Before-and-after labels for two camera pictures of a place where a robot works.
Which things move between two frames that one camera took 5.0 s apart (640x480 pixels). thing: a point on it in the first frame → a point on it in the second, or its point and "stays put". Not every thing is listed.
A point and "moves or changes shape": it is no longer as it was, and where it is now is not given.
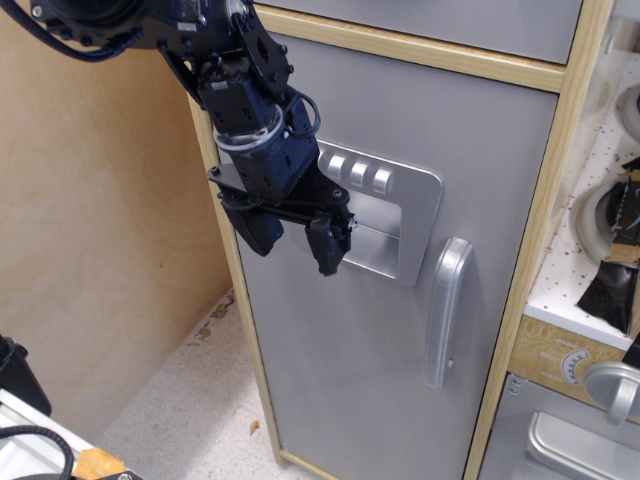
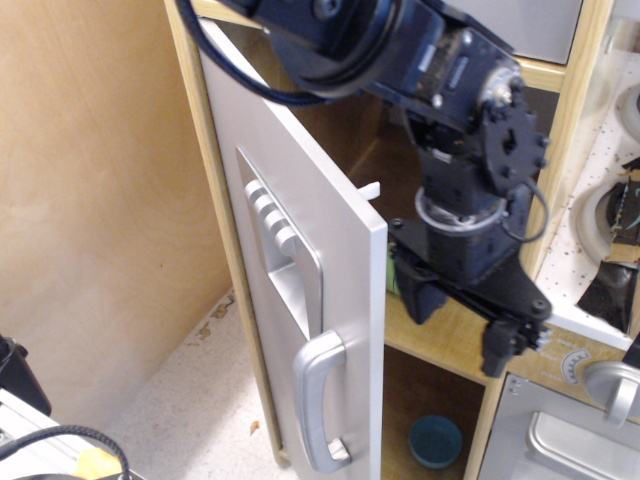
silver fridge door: (373, 379) moves or changes shape
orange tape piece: (96, 463) stays put
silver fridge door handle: (441, 332) → (309, 368)
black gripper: (287, 176) → (484, 265)
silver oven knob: (614, 386) stays put
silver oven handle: (581, 451) stays put
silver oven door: (508, 456) stays put
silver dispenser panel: (398, 211) → (285, 246)
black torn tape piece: (609, 293) stays put
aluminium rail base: (22, 455) stays put
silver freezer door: (538, 29) stays put
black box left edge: (18, 379) stays put
